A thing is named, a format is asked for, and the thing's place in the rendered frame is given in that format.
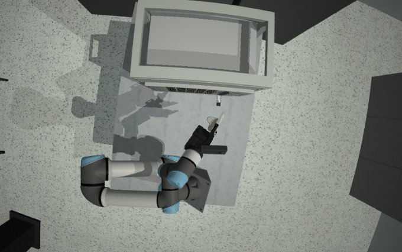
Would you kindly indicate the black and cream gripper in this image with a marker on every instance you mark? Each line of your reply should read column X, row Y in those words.
column 202, row 137

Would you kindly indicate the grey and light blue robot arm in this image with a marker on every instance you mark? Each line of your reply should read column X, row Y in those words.
column 174, row 171

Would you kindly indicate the white server rack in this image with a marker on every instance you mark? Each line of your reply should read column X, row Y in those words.
column 182, row 46

